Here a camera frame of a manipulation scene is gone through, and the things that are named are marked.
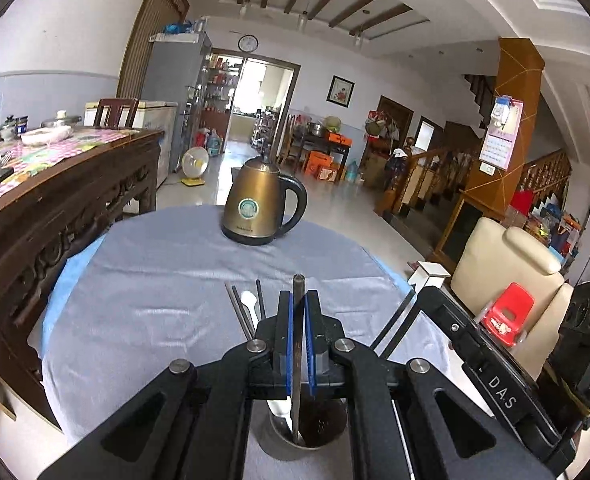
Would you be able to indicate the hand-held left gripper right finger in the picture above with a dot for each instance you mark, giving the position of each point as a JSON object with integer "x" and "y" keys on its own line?
{"x": 311, "y": 350}

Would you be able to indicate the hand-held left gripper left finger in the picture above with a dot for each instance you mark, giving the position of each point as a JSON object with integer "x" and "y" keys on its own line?
{"x": 289, "y": 350}

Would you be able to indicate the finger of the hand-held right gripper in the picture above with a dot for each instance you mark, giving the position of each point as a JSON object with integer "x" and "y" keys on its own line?
{"x": 432, "y": 302}

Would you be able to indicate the dark metal chopstick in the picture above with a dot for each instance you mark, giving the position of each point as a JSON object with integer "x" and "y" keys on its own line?
{"x": 395, "y": 317}
{"x": 299, "y": 310}
{"x": 403, "y": 331}
{"x": 260, "y": 300}
{"x": 244, "y": 310}

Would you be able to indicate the white plastic spoon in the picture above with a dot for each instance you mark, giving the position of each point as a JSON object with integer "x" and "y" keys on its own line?
{"x": 280, "y": 410}

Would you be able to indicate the white ceramic spoon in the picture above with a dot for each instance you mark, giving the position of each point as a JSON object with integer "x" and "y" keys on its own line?
{"x": 247, "y": 301}

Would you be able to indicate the pair of grey chopsticks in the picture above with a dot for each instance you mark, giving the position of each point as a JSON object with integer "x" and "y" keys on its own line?
{"x": 237, "y": 310}

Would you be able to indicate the grey metal utensil holder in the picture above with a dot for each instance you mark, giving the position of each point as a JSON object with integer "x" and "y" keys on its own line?
{"x": 325, "y": 442}

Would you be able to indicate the small white stool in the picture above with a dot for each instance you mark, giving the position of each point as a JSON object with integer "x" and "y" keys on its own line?
{"x": 432, "y": 270}

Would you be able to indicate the red child chair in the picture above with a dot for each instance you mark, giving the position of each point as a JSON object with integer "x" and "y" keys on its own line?
{"x": 512, "y": 305}

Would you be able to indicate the cream leather armchair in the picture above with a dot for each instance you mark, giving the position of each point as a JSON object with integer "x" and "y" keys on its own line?
{"x": 515, "y": 260}

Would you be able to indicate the wooden stair railing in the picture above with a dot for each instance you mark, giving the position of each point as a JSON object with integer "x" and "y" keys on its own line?
{"x": 425, "y": 175}

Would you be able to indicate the grey tablecloth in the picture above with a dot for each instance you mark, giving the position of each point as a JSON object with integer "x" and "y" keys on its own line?
{"x": 175, "y": 270}

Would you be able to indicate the bronze electric kettle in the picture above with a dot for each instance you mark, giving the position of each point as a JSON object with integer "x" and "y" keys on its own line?
{"x": 255, "y": 200}

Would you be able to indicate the orange cardboard box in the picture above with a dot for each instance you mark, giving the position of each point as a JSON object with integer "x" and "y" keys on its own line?
{"x": 320, "y": 162}

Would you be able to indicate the dark wooden dining table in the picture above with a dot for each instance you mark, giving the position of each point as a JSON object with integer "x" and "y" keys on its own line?
{"x": 320, "y": 141}

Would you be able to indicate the small floor fan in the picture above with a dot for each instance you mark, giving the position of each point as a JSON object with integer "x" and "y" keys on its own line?
{"x": 195, "y": 162}

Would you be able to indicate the blue water jug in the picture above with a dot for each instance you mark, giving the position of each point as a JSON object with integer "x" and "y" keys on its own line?
{"x": 215, "y": 144}

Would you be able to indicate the blue under cloth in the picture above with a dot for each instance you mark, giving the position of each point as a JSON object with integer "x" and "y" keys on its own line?
{"x": 67, "y": 285}

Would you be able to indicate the orange wooden pillar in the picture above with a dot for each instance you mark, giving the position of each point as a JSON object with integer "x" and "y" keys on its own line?
{"x": 512, "y": 75}

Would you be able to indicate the glass shelf cabinet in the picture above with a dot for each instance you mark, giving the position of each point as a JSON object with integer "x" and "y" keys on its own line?
{"x": 217, "y": 100}

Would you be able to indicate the white chest freezer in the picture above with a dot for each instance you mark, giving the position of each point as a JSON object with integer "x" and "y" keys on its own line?
{"x": 160, "y": 115}

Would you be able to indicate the carved wooden sideboard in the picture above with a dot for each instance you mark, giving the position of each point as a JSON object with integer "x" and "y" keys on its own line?
{"x": 50, "y": 220}

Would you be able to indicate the grey refrigerator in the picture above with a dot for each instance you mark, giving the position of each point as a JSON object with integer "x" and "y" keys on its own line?
{"x": 175, "y": 80}

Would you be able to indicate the dark wooden chair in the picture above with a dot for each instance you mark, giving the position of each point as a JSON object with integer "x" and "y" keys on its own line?
{"x": 115, "y": 112}

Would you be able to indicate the pink checkered table cover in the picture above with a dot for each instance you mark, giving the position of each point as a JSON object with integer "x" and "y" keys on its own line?
{"x": 75, "y": 145}

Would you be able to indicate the metal pot with lid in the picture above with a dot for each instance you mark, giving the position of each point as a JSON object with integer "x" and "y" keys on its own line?
{"x": 61, "y": 120}

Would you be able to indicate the pink wall calendar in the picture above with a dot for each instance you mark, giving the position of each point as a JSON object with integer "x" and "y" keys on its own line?
{"x": 500, "y": 140}

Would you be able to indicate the framed wall picture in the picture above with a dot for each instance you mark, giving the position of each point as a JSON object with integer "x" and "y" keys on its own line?
{"x": 340, "y": 91}

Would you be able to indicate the round wall clock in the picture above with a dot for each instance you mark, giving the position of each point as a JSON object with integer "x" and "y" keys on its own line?
{"x": 248, "y": 43}

